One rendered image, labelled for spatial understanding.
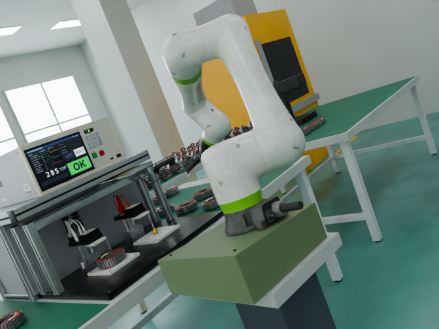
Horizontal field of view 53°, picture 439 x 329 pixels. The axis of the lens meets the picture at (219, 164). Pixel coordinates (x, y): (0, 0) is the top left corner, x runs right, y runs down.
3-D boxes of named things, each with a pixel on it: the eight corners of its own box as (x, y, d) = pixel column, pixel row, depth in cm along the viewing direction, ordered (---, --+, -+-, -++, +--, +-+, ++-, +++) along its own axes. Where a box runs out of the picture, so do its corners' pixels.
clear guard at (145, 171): (189, 164, 187) (183, 151, 186) (149, 185, 169) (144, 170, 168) (140, 176, 208) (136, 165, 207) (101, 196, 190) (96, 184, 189)
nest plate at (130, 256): (140, 254, 170) (139, 251, 169) (110, 275, 158) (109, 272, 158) (117, 256, 179) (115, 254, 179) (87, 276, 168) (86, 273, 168)
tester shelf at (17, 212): (150, 158, 205) (147, 149, 205) (17, 222, 155) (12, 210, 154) (97, 174, 234) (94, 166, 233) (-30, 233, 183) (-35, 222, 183)
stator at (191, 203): (198, 209, 215) (195, 202, 215) (177, 217, 215) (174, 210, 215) (198, 204, 226) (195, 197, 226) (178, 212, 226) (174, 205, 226)
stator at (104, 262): (132, 253, 170) (129, 245, 170) (113, 268, 161) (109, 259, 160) (112, 257, 176) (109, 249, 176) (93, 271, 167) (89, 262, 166)
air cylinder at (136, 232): (145, 234, 197) (140, 223, 197) (133, 242, 192) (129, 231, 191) (138, 235, 201) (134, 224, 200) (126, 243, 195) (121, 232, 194)
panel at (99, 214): (153, 220, 219) (129, 165, 214) (35, 295, 169) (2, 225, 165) (151, 220, 219) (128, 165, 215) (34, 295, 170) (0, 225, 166)
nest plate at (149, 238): (180, 226, 188) (179, 224, 188) (156, 243, 176) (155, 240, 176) (157, 230, 197) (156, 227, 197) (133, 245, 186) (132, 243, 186)
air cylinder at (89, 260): (104, 262, 179) (98, 249, 179) (89, 271, 174) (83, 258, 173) (97, 262, 183) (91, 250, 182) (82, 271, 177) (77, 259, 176)
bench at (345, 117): (442, 151, 413) (419, 74, 402) (385, 244, 275) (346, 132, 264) (335, 171, 484) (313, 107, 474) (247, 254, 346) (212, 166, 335)
